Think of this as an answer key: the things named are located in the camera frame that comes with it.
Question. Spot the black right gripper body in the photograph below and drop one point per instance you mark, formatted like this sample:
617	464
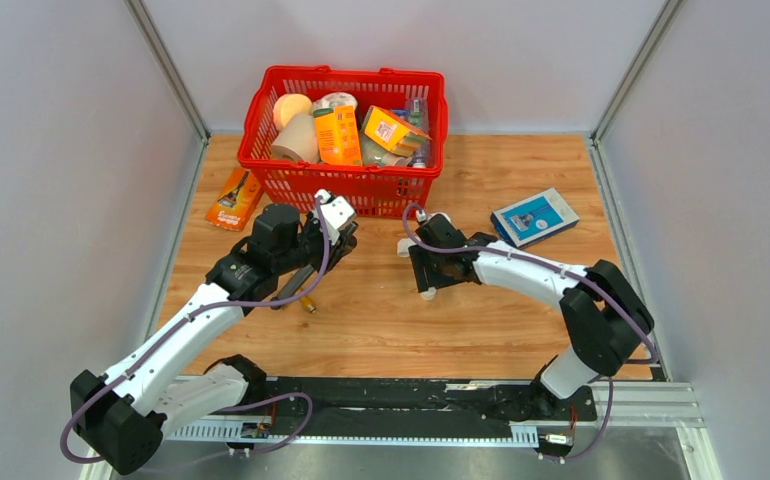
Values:
429	270

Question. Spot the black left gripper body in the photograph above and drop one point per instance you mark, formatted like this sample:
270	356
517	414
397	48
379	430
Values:
311	242

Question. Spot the white plastic pipe fitting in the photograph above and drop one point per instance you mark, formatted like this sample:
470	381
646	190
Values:
403	246

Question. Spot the white plastic elbow fitting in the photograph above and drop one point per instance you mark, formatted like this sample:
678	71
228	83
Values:
428	294

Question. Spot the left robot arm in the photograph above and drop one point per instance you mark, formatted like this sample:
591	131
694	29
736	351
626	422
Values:
122	415

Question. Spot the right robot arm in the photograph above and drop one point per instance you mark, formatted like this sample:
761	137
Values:
605	319

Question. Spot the brass yellow faucet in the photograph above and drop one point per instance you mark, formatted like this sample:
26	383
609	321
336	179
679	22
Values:
308	305

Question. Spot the red plastic shopping basket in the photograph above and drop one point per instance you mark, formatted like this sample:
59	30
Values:
386	183

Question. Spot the orange razor box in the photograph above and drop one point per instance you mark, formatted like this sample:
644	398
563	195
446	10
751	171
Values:
236	202

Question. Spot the beige paper roll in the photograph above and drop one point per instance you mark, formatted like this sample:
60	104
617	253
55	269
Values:
297	141

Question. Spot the orange tall box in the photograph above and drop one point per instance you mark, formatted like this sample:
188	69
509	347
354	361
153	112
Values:
338	136

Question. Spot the blue white razor box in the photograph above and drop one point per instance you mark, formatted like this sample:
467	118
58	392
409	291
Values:
534	219

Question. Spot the orange yellow tilted box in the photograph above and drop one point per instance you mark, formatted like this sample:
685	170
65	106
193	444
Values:
392	133

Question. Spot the orange round sponge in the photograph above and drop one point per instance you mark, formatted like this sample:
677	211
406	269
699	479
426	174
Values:
289	105

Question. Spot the white tape roll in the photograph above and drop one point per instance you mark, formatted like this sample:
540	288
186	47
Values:
334	100

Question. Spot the clear plastic bottle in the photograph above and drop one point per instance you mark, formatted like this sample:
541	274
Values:
417	115

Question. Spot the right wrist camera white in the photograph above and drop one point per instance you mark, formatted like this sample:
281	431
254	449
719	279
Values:
423	217

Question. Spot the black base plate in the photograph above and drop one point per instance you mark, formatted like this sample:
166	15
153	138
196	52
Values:
412	408

